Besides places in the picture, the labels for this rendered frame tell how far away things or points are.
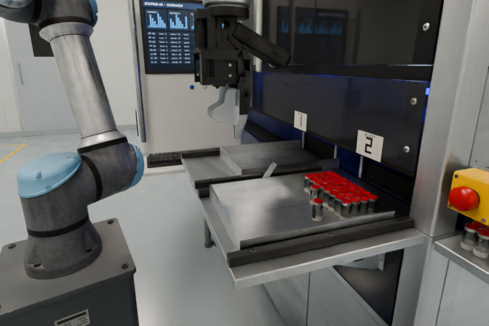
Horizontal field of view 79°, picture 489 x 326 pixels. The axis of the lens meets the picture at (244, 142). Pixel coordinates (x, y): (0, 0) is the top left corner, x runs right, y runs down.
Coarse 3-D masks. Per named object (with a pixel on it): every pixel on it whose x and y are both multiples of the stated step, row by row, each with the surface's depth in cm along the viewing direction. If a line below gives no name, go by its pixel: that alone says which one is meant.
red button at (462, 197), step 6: (462, 186) 49; (450, 192) 50; (456, 192) 49; (462, 192) 48; (468, 192) 48; (474, 192) 48; (450, 198) 50; (456, 198) 49; (462, 198) 48; (468, 198) 47; (474, 198) 47; (456, 204) 49; (462, 204) 48; (468, 204) 47; (474, 204) 47; (462, 210) 48; (468, 210) 48
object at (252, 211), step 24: (216, 192) 76; (240, 192) 78; (264, 192) 78; (288, 192) 78; (240, 216) 66; (264, 216) 66; (288, 216) 66; (336, 216) 66; (360, 216) 59; (384, 216) 61; (240, 240) 51; (264, 240) 53
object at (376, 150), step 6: (360, 132) 74; (366, 132) 72; (360, 138) 75; (378, 138) 69; (360, 144) 75; (372, 144) 71; (378, 144) 69; (360, 150) 75; (372, 150) 71; (378, 150) 69; (372, 156) 71; (378, 156) 69
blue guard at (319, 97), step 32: (256, 96) 142; (288, 96) 110; (320, 96) 90; (352, 96) 76; (384, 96) 66; (416, 96) 58; (320, 128) 92; (352, 128) 77; (384, 128) 67; (416, 128) 59; (416, 160) 60
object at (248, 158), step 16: (256, 144) 114; (272, 144) 116; (288, 144) 118; (224, 160) 104; (240, 160) 104; (256, 160) 104; (272, 160) 104; (288, 160) 104; (304, 160) 104; (320, 160) 94; (336, 160) 96
